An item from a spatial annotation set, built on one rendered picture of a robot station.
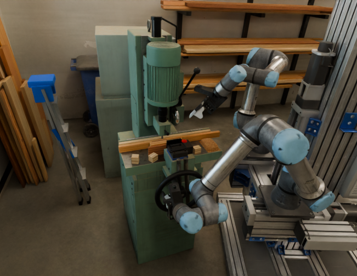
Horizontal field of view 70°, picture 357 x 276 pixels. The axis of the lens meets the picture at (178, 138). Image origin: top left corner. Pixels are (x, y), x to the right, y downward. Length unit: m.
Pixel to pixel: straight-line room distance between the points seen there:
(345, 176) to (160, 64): 1.19
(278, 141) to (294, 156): 0.08
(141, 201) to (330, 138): 1.10
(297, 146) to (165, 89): 0.72
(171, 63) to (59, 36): 2.53
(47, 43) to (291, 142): 3.27
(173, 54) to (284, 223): 1.05
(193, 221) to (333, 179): 0.98
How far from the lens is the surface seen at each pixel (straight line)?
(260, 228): 1.52
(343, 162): 1.66
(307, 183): 1.16
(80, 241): 2.29
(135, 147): 1.54
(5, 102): 2.49
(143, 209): 1.66
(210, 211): 1.02
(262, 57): 1.67
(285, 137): 0.92
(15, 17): 3.75
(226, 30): 4.04
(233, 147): 1.05
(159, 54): 1.29
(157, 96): 1.36
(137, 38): 1.51
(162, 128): 1.48
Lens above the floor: 1.77
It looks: 31 degrees down
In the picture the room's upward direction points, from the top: 3 degrees clockwise
